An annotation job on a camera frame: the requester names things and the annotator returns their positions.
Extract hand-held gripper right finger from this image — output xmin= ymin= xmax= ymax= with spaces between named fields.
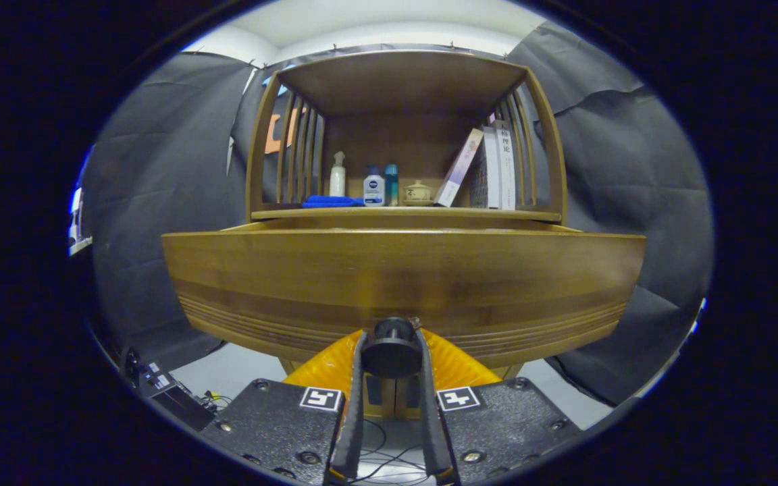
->
xmin=415 ymin=328 xmax=582 ymax=485

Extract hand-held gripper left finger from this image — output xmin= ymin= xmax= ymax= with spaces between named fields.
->
xmin=201 ymin=329 xmax=368 ymax=485

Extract wooden drawer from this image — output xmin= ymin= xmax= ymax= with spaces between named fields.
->
xmin=161 ymin=221 xmax=646 ymax=379

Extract wooden countertop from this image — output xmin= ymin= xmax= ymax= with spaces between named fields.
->
xmin=252 ymin=206 xmax=562 ymax=222

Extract wooden cabinet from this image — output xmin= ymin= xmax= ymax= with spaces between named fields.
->
xmin=246 ymin=49 xmax=569 ymax=419

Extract black box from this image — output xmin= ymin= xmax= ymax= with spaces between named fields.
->
xmin=138 ymin=361 xmax=217 ymax=433

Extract blue cloth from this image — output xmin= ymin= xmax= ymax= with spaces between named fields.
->
xmin=303 ymin=196 xmax=365 ymax=209

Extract beige lidded tea cup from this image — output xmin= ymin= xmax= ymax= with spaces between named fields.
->
xmin=403 ymin=180 xmax=434 ymax=207

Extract white bottle blue cap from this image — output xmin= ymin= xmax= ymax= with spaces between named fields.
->
xmin=363 ymin=167 xmax=386 ymax=207

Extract patterned book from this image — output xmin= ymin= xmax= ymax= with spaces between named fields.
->
xmin=468 ymin=145 xmax=491 ymax=209

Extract white pump bottle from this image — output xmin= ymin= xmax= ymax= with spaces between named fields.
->
xmin=330 ymin=151 xmax=347 ymax=198

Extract purple book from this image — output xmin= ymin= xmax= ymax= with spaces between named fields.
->
xmin=434 ymin=128 xmax=484 ymax=207

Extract white book printed spine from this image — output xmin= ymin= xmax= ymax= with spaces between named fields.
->
xmin=494 ymin=120 xmax=517 ymax=211

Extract white equipment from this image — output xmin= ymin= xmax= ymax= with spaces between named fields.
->
xmin=68 ymin=188 xmax=93 ymax=256

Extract black floor cables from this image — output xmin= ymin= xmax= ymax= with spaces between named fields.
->
xmin=355 ymin=418 xmax=430 ymax=483

